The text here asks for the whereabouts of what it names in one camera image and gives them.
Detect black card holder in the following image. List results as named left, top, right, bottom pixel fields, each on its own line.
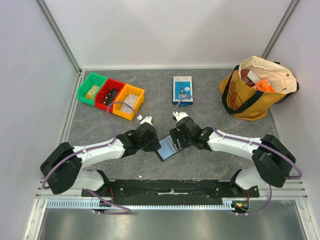
left=155, top=135, right=183, bottom=162

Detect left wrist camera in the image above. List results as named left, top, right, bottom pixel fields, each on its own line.
left=136, top=115, right=153, bottom=126

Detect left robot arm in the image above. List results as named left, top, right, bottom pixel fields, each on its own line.
left=40, top=122, right=161, bottom=197

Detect blue white box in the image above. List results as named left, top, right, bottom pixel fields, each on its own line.
left=172, top=76, right=194, bottom=107

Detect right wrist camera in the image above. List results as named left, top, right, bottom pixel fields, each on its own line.
left=172, top=111, right=189, bottom=122

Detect black parts in red bin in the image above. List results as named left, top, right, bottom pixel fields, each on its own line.
left=102, top=88, right=119, bottom=106

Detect tan blocks in green bin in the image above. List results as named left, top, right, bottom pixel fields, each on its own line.
left=84, top=85, right=100, bottom=100

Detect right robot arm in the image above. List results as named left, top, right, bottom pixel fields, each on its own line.
left=170, top=112, right=296, bottom=197

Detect orange box in bag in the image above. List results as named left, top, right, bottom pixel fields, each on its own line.
left=253, top=78, right=276, bottom=93

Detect yellow plastic bin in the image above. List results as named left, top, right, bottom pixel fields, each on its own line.
left=112, top=84, right=145, bottom=121

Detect purple cable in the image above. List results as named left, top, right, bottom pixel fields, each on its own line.
left=173, top=95, right=303, bottom=217
left=41, top=101, right=143, bottom=216

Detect plastic bags in yellow bin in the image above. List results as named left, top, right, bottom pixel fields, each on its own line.
left=120, top=94, right=139, bottom=114

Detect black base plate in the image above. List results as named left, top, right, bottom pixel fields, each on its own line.
left=97, top=179, right=260, bottom=206

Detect green plastic bin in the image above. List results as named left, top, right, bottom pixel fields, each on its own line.
left=77, top=72, right=108, bottom=106

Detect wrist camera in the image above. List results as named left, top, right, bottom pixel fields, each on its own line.
left=136, top=115, right=153, bottom=126
left=172, top=111, right=189, bottom=122

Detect red plastic bin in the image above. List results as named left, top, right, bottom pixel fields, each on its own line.
left=94, top=78, right=126, bottom=111

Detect yellow canvas tote bag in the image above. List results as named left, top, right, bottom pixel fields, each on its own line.
left=219, top=55, right=299, bottom=121

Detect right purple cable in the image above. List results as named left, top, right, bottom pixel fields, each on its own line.
left=173, top=95, right=303, bottom=217

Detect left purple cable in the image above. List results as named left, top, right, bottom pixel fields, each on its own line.
left=41, top=101, right=143, bottom=216

